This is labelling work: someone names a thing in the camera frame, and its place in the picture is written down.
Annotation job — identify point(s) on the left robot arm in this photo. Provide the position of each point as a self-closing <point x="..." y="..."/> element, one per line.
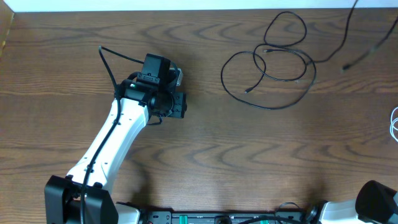
<point x="84" y="194"/>

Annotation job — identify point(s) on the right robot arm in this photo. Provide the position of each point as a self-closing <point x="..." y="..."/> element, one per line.
<point x="375" y="203"/>

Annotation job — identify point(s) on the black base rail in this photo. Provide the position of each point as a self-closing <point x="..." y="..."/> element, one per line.
<point x="199" y="217"/>

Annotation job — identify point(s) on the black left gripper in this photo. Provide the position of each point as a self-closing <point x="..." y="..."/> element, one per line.
<point x="181" y="105"/>

